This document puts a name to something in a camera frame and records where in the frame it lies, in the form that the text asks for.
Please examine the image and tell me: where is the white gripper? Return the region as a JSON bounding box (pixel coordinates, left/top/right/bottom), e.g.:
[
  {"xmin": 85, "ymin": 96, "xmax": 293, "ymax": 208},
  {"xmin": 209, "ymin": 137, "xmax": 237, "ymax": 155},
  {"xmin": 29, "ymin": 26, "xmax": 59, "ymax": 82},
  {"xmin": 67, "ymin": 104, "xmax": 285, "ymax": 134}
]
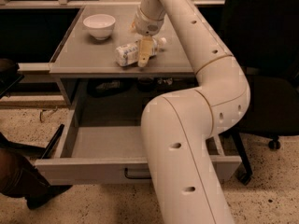
[{"xmin": 130, "ymin": 7, "xmax": 164, "ymax": 67}]

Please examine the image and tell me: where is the clear plastic water bottle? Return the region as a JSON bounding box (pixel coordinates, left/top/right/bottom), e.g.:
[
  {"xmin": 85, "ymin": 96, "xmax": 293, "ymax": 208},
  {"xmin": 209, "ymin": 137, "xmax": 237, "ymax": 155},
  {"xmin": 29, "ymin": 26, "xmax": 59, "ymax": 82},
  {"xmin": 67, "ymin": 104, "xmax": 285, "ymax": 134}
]
[{"xmin": 115, "ymin": 37, "xmax": 167, "ymax": 67}]

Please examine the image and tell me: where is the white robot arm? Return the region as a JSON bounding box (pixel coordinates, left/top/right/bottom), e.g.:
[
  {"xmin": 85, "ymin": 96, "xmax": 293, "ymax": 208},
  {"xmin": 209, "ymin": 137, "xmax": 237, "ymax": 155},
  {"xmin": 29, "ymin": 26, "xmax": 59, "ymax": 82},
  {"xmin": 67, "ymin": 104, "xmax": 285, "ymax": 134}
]
[{"xmin": 135, "ymin": 0, "xmax": 250, "ymax": 224}]

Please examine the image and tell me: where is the open grey top drawer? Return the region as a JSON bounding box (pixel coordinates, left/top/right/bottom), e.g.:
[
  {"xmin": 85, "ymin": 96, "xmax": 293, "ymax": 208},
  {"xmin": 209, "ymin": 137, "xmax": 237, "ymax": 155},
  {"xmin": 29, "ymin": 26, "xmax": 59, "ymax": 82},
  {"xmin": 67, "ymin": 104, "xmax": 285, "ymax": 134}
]
[{"xmin": 35, "ymin": 79, "xmax": 243, "ymax": 186}]

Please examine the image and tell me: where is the white ceramic bowl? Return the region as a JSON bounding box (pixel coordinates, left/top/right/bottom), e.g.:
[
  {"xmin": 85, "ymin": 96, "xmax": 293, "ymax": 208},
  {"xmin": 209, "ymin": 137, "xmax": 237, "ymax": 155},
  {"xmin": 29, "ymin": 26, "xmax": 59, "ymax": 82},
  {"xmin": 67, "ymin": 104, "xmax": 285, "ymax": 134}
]
[{"xmin": 83, "ymin": 14, "xmax": 116, "ymax": 40}]

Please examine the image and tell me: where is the dark cup inside cabinet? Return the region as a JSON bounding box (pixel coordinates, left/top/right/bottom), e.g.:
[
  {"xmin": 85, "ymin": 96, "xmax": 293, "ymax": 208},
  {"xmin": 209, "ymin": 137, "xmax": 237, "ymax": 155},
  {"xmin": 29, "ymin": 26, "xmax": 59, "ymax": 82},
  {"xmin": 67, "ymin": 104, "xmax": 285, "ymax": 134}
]
[{"xmin": 137, "ymin": 77, "xmax": 156, "ymax": 92}]

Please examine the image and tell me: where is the grey metal cabinet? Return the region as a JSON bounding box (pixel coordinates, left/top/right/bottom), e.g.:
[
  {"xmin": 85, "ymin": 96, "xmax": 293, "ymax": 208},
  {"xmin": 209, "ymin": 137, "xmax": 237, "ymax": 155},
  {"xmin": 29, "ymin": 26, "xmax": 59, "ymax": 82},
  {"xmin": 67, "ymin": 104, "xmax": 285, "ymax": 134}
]
[{"xmin": 50, "ymin": 6, "xmax": 193, "ymax": 105}]

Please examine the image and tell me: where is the black bag inside cabinet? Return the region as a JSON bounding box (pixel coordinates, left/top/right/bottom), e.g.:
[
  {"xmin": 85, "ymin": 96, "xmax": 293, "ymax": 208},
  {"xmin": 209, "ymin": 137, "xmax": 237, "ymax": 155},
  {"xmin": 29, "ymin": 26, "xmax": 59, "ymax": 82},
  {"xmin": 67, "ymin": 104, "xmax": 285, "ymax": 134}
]
[{"xmin": 87, "ymin": 79, "xmax": 132, "ymax": 98}]

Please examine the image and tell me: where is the black office chair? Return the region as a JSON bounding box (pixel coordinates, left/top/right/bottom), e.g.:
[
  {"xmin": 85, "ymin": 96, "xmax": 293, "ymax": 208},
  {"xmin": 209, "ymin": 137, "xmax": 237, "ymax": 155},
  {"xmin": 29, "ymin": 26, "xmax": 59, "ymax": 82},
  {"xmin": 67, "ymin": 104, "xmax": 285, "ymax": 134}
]
[{"xmin": 220, "ymin": 0, "xmax": 299, "ymax": 184}]

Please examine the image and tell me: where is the dark side table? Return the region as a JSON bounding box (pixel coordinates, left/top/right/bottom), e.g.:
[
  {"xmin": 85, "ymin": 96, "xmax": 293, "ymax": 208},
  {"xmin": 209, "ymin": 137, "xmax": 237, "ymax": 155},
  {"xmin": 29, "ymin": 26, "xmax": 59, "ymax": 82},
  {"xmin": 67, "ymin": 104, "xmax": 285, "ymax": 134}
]
[{"xmin": 0, "ymin": 59, "xmax": 24, "ymax": 99}]

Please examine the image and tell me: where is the black drawer handle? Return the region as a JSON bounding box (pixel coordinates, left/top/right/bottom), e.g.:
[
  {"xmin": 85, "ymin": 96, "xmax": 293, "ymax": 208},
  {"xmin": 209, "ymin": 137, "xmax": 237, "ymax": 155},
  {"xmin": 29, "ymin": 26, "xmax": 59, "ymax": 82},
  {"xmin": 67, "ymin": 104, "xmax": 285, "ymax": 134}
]
[{"xmin": 124, "ymin": 168, "xmax": 151, "ymax": 180}]

